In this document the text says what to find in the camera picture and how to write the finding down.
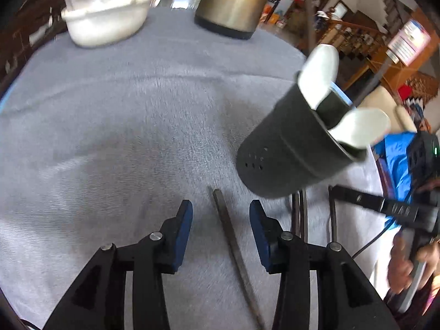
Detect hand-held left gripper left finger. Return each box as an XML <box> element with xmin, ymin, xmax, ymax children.
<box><xmin>43</xmin><ymin>199</ymin><xmax>193</xmax><ymax>330</ymax></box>

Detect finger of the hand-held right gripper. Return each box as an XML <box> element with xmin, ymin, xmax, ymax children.
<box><xmin>329</xmin><ymin>185</ymin><xmax>420</xmax><ymax>230</ymax></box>

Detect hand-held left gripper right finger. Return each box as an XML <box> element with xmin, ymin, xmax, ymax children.
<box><xmin>249</xmin><ymin>199</ymin><xmax>401</xmax><ymax>330</ymax></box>

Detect large white plastic spoon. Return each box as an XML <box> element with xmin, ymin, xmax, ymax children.
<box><xmin>329</xmin><ymin>108</ymin><xmax>392</xmax><ymax>149</ymax></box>

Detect dark metal utensil holder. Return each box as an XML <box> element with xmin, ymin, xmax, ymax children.
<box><xmin>236</xmin><ymin>70</ymin><xmax>369</xmax><ymax>199</ymax></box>

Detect small white plastic spoon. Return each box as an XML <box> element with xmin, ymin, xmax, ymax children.
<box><xmin>297</xmin><ymin>43</ymin><xmax>340</xmax><ymax>109</ymax></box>

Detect person's right hand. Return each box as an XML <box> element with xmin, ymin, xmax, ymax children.
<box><xmin>388</xmin><ymin>231</ymin><xmax>440</xmax><ymax>295</ymax></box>

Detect beige armchair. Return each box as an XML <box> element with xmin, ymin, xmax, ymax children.
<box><xmin>357</xmin><ymin>86</ymin><xmax>419</xmax><ymax>133</ymax></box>

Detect person's dark patterned pants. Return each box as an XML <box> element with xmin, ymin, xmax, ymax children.
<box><xmin>384</xmin><ymin>280</ymin><xmax>440</xmax><ymax>321</ymax></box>

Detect grey tablecloth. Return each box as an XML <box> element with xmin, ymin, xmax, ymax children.
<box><xmin>0</xmin><ymin>6</ymin><xmax>393</xmax><ymax>330</ymax></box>

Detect wooden staircase railing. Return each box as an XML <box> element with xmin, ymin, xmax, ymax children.
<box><xmin>318</xmin><ymin>0</ymin><xmax>415</xmax><ymax>86</ymax></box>

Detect white plastic bowl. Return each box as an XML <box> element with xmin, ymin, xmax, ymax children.
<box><xmin>61</xmin><ymin>0</ymin><xmax>159</xmax><ymax>48</ymax></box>

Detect bronze electric kettle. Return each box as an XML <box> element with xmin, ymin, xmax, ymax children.
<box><xmin>194</xmin><ymin>0</ymin><xmax>271</xmax><ymax>40</ymax></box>

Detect black cable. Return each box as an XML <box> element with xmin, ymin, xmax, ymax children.
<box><xmin>351</xmin><ymin>226</ymin><xmax>397</xmax><ymax>259</ymax></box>

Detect wall calendar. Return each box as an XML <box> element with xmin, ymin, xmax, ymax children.
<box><xmin>386</xmin><ymin>20</ymin><xmax>432</xmax><ymax>67</ymax></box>

